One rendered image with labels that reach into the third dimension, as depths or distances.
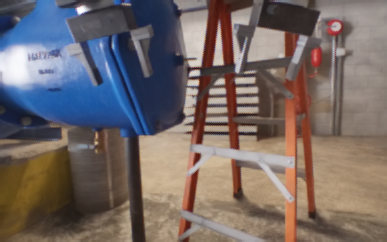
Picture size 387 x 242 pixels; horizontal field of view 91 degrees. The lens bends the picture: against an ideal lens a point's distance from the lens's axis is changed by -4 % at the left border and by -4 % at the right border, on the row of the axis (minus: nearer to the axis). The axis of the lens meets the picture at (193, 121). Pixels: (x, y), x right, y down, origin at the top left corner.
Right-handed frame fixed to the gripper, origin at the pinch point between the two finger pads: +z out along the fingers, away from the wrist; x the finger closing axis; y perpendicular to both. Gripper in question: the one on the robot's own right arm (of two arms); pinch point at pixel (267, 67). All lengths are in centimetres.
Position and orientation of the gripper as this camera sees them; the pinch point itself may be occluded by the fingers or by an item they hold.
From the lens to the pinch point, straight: 51.0
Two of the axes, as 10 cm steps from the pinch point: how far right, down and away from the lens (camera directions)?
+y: 1.1, 4.9, -8.6
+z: -1.4, 8.7, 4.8
